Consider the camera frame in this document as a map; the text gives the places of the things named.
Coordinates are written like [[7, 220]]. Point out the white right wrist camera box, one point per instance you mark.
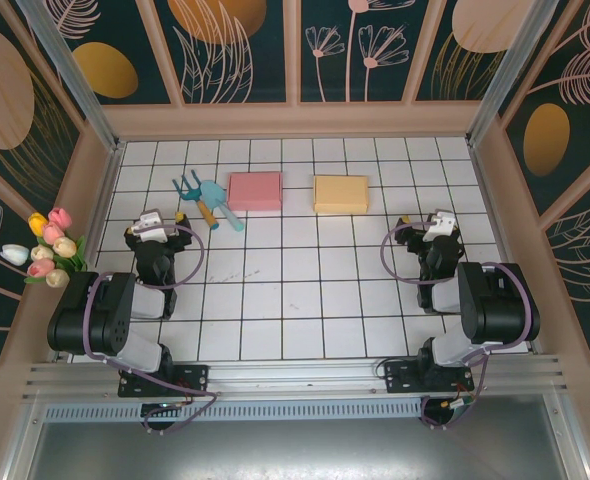
[[439, 226]]

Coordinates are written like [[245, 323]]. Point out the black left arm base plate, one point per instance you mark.
[[197, 380]]

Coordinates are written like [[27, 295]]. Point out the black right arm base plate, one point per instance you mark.
[[400, 377]]

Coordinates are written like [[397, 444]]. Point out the yellow paper box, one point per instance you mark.
[[341, 194]]

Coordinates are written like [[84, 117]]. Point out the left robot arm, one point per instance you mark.
[[95, 315]]

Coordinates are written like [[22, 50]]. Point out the dark wall panel, pink flowers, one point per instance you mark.
[[335, 75]]

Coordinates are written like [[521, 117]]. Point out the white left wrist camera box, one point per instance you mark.
[[145, 225]]

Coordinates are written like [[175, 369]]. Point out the pink paper box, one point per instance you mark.
[[254, 191]]

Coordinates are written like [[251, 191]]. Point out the blue garden trowel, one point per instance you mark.
[[212, 192]]

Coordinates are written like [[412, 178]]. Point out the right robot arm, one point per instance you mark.
[[500, 300]]

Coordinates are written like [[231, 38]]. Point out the dark wall panel, gold oval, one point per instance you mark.
[[105, 70]]

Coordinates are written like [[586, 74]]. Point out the artificial tulip bouquet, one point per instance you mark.
[[57, 247]]

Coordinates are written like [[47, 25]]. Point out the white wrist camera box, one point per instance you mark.
[[439, 226], [145, 225]]

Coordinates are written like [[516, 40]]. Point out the dark wall panel, pale disc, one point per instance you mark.
[[455, 75]]

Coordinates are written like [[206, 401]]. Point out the aluminium mounting rail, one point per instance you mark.
[[295, 377]]

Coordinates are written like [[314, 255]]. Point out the aluminium frame post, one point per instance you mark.
[[505, 75], [75, 85]]

